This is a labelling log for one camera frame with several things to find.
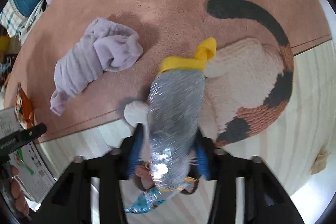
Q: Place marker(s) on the checkered cloth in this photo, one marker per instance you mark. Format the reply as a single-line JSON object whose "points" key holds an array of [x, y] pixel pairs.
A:
{"points": [[12, 20]]}

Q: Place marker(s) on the tape scrap on floor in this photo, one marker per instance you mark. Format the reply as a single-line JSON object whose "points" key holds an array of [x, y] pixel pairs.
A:
{"points": [[320, 162]]}

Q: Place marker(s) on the blue and silver snack bag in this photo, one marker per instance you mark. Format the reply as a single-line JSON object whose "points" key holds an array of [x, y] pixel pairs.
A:
{"points": [[170, 120]]}

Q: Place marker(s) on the cardboard box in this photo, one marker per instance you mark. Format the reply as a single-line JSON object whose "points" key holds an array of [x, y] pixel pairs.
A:
{"points": [[34, 176]]}

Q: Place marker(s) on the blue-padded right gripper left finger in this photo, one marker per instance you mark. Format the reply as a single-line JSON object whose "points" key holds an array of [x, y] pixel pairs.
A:
{"points": [[134, 151]]}

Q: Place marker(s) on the lavender fleece cloth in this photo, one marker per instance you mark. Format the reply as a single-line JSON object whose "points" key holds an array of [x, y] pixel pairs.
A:
{"points": [[105, 46]]}

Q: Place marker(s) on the person's left hand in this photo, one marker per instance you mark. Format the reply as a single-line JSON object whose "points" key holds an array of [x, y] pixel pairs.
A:
{"points": [[20, 201]]}

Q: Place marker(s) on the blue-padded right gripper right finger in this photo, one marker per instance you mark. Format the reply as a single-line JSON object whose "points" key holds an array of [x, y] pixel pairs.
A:
{"points": [[202, 146]]}

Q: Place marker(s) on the orange panda snack bag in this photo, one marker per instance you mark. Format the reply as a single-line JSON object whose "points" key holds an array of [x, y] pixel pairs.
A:
{"points": [[24, 110]]}

